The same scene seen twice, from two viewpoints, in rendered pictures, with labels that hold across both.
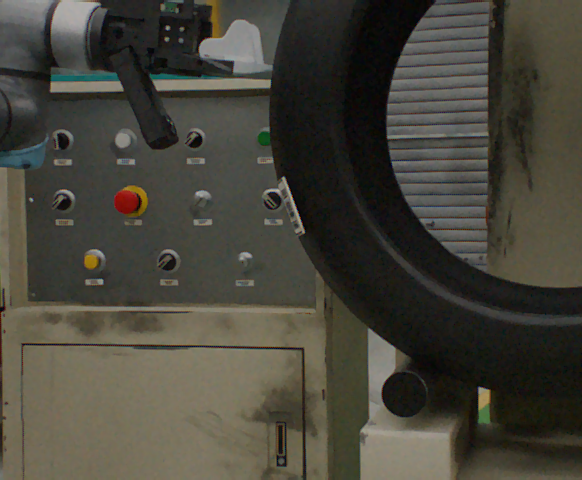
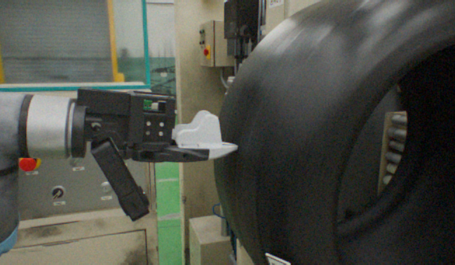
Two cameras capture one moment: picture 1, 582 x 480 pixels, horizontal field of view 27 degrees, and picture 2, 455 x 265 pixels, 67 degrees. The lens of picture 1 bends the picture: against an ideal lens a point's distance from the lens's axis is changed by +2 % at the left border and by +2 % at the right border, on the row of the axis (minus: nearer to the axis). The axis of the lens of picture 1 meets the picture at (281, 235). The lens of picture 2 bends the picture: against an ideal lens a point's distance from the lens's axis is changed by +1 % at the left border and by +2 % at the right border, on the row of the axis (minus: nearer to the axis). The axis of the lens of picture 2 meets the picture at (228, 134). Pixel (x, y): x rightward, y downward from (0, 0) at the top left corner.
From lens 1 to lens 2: 1.00 m
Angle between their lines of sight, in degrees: 32
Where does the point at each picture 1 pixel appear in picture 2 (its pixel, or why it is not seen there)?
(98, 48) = (80, 146)
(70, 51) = (49, 150)
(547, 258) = not seen: hidden behind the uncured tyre
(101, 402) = not seen: outside the picture
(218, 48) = (193, 137)
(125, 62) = (107, 155)
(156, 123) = (139, 202)
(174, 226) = (60, 172)
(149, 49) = (132, 143)
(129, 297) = (34, 214)
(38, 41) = (11, 143)
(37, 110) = (11, 202)
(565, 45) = not seen: hidden behind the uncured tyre
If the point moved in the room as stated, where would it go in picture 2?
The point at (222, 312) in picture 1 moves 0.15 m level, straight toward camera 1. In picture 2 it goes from (98, 219) to (113, 240)
